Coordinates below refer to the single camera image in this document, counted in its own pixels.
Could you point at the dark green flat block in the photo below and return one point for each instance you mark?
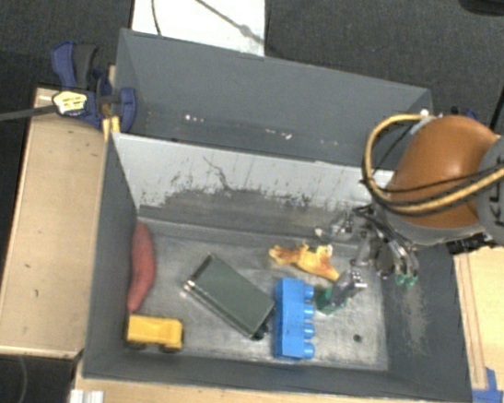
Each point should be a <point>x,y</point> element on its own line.
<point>231,296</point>

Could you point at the blue toy building block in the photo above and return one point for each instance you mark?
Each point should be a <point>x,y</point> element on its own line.
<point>292,319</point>

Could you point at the yellow-orange toy animal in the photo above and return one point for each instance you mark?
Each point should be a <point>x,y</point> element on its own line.
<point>306,259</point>

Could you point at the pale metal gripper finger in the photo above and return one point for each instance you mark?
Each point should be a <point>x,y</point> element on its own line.
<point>340,229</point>
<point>348,285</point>

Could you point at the red-brown flat block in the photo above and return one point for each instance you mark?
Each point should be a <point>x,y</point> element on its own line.
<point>142,269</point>

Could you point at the yellow toy truck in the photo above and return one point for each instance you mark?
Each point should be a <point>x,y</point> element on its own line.
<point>154,331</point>

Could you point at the small green block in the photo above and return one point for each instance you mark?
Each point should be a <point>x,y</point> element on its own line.
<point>325,303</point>

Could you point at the grey metal bin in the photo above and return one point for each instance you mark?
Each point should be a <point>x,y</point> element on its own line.
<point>245,181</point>

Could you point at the pale wood board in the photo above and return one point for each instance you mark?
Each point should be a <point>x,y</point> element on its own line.
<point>53,224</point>

